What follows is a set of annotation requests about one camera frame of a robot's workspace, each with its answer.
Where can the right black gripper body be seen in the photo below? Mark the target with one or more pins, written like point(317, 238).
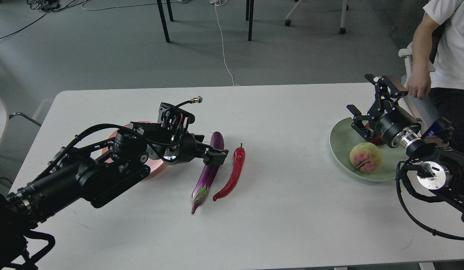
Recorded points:
point(397, 127)

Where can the person's hand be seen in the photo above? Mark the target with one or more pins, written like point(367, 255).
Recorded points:
point(419, 82)

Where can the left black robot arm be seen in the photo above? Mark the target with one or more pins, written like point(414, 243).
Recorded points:
point(101, 163)

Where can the purple eggplant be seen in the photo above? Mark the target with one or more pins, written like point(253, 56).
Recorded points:
point(201, 190)

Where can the black table legs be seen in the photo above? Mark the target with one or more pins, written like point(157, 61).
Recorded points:
point(249, 15)

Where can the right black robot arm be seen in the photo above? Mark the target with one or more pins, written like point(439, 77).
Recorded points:
point(433, 172)

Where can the grey office chair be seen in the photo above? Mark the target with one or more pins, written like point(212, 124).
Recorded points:
point(417, 103)

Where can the pink plate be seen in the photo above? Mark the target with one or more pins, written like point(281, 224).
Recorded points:
point(156, 166)

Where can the red chili pepper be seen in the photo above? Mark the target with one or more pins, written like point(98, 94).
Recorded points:
point(238, 163)

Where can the red pomegranate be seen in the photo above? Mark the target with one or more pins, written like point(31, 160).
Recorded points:
point(375, 139)

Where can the yellow green apple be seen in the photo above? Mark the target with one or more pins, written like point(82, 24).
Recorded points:
point(366, 157)

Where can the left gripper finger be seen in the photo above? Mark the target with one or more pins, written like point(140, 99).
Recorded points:
point(214, 157)

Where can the white rolling chair base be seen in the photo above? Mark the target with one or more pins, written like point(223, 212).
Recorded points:
point(345, 7)

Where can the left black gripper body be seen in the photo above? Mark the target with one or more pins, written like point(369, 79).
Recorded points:
point(189, 148)

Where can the person in white shirt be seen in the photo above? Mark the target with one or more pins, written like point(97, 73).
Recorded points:
point(439, 40)

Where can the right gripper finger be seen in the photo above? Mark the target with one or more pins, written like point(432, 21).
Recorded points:
point(364, 125)
point(388, 92)

